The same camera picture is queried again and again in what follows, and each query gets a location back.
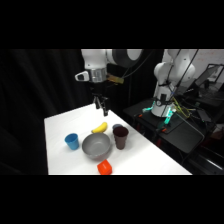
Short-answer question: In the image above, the black monitor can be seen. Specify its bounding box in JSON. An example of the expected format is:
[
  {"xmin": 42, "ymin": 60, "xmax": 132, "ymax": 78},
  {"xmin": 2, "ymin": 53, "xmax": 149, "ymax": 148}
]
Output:
[{"xmin": 194, "ymin": 63, "xmax": 224, "ymax": 90}]

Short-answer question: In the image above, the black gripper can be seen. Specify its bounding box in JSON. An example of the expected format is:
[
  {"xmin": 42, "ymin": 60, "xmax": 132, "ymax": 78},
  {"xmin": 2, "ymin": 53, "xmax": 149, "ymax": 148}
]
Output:
[{"xmin": 89, "ymin": 80, "xmax": 110, "ymax": 118}]

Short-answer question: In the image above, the black robot stand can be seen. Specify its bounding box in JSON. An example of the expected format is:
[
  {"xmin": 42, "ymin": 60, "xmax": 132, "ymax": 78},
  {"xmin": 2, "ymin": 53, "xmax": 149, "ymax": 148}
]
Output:
[{"xmin": 122, "ymin": 97, "xmax": 214, "ymax": 168}]

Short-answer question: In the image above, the bright blue plastic cup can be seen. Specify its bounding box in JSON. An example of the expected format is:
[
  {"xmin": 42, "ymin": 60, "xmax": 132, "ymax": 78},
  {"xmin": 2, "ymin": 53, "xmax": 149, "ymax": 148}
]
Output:
[{"xmin": 64, "ymin": 132, "xmax": 81, "ymax": 151}]

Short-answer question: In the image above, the brown plastic cup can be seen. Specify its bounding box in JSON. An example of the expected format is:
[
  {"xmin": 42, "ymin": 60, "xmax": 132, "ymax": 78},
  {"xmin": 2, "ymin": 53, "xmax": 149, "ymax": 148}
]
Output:
[{"xmin": 112, "ymin": 126, "xmax": 130, "ymax": 151}]

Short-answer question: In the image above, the yellow banana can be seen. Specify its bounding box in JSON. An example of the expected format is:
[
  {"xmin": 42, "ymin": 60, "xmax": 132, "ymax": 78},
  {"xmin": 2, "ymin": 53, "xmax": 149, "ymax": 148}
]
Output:
[{"xmin": 91, "ymin": 121, "xmax": 109, "ymax": 135}]

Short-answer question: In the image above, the yellow wrist cable connector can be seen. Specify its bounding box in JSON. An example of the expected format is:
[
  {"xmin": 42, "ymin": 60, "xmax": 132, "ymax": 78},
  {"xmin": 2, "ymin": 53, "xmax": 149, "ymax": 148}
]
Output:
[{"xmin": 106, "ymin": 74, "xmax": 125, "ymax": 85}]

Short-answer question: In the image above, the orange block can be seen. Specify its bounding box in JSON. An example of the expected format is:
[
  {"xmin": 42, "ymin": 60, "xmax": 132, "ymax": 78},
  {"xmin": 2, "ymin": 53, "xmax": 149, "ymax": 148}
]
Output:
[{"xmin": 96, "ymin": 159, "xmax": 113, "ymax": 176}]

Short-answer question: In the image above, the yellow cable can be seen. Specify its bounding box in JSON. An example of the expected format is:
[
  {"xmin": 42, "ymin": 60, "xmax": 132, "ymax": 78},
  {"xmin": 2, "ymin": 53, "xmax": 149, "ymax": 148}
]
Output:
[{"xmin": 171, "ymin": 105, "xmax": 192, "ymax": 120}]

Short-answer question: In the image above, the black curtain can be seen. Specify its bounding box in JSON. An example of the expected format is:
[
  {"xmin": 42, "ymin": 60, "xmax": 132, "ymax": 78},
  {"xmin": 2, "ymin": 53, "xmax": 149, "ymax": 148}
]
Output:
[{"xmin": 0, "ymin": 49, "xmax": 165, "ymax": 176}]

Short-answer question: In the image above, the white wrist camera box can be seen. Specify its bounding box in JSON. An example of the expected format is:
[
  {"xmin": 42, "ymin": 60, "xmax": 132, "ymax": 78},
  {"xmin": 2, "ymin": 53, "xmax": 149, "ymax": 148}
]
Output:
[{"xmin": 74, "ymin": 70, "xmax": 90, "ymax": 82}]

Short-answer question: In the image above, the grey bowl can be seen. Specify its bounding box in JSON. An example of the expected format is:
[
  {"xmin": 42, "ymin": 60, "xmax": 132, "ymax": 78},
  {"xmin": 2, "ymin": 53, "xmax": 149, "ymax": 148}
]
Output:
[{"xmin": 81, "ymin": 133, "xmax": 112, "ymax": 160}]

